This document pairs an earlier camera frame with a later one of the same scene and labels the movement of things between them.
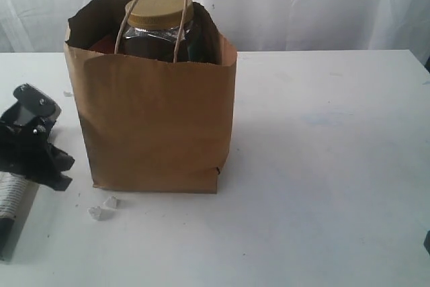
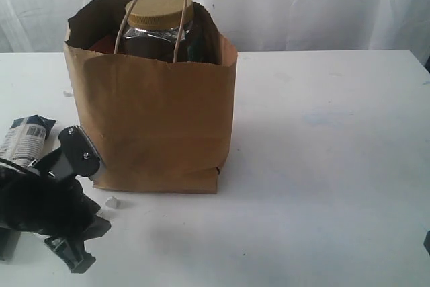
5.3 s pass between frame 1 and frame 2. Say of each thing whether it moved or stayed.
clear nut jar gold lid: stayed
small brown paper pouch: stayed
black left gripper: moved
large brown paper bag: stayed
